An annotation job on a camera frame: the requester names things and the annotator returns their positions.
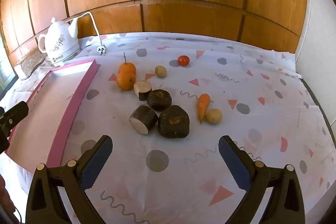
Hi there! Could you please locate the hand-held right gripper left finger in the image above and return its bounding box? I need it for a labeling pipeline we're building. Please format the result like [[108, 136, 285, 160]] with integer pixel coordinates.
[[25, 135, 113, 224]]

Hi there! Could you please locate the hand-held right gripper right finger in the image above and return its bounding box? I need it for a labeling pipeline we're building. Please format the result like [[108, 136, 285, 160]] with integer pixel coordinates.
[[218, 135, 306, 224]]

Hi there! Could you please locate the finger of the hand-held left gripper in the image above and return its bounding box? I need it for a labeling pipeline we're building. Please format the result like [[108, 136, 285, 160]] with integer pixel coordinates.
[[0, 101, 29, 135]]

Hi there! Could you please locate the pink shallow tray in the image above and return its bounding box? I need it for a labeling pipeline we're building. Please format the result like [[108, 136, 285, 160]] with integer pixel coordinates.
[[5, 58, 100, 169]]

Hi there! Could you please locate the brown kiwi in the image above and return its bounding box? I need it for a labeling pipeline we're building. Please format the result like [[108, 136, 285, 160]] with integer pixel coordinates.
[[205, 109, 223, 125], [155, 65, 167, 78]]

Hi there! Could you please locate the orange carrot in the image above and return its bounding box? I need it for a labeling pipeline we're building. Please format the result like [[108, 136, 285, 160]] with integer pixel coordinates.
[[197, 93, 214, 125]]

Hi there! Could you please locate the large cut dark root piece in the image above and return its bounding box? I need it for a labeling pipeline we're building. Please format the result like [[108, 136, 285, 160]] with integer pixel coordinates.
[[129, 105, 158, 135]]

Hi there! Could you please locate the large dark root chunk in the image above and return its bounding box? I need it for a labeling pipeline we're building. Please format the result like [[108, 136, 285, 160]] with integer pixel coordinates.
[[157, 105, 190, 139]]

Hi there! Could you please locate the stemless orange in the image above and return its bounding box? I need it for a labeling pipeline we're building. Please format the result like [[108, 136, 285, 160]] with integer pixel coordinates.
[[116, 73, 136, 91]]

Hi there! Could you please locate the small cut dark root piece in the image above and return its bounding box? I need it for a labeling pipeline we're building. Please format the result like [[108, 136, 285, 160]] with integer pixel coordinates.
[[134, 80, 152, 102]]

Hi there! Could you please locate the round dark root chunk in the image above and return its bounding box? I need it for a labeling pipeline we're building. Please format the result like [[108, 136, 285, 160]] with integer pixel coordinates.
[[146, 89, 173, 111]]

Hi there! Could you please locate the silver patterned tissue box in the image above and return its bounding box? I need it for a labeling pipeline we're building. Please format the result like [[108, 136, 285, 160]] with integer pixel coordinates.
[[16, 49, 45, 80]]

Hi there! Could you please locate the white patterned tablecloth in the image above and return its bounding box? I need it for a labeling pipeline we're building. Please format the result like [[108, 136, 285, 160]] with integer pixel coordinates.
[[0, 32, 336, 224]]

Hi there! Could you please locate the white ceramic electric kettle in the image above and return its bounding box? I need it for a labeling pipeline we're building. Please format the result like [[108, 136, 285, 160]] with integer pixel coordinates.
[[38, 17, 80, 67]]

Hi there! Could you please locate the orange with long stem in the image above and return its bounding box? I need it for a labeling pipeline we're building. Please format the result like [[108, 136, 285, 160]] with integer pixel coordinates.
[[119, 52, 137, 77]]

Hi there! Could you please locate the white power cord with plug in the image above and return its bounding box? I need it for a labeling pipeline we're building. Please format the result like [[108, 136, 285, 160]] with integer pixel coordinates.
[[67, 11, 108, 56]]

